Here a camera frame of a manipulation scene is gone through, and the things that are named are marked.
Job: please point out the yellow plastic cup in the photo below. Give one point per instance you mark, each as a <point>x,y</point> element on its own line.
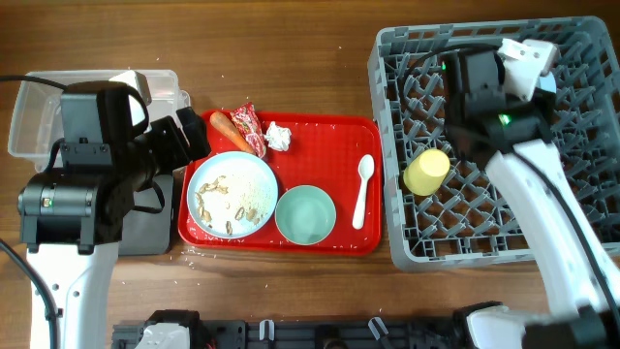
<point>427,172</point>

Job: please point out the black plastic bin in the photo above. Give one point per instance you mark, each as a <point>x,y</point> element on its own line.
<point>146,233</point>

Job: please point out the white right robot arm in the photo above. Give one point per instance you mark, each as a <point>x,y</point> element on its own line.
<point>500,100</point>

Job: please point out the orange carrot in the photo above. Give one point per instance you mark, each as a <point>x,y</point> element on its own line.
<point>225,126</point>

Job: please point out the red snack wrapper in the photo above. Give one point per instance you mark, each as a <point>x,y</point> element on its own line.
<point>248,124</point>

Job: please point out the grey dishwasher rack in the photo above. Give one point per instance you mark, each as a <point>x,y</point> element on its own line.
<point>466,222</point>

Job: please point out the red plastic tray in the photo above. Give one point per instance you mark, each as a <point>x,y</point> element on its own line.
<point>325,152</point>

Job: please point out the white plastic spoon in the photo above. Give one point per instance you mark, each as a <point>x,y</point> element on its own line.
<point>365,170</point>

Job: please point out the crumpled white tissue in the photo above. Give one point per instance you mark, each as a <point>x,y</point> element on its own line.
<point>278,138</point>

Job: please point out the green bowl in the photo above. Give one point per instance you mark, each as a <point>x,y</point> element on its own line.
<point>305,215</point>

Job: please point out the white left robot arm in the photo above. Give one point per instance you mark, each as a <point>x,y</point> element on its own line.
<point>72,216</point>

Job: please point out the blue plate with rice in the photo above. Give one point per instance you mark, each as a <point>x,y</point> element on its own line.
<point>231,195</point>

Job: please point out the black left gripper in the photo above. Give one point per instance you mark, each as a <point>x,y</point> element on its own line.
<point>177,152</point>

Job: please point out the clear plastic bin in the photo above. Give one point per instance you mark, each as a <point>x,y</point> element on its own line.
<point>37,119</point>

